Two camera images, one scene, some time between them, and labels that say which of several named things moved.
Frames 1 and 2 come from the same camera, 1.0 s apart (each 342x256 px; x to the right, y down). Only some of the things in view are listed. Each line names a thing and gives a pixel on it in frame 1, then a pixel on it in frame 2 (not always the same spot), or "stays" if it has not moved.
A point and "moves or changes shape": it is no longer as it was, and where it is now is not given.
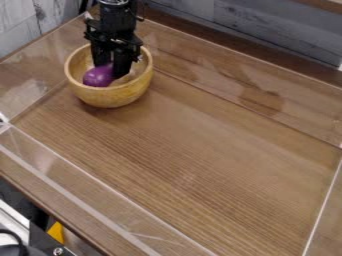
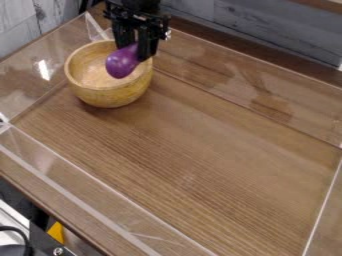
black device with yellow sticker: [50, 240] stays
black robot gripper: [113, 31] → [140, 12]
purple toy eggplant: [97, 76] moves or changes shape
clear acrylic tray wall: [219, 165] stays
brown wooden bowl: [125, 89] stays
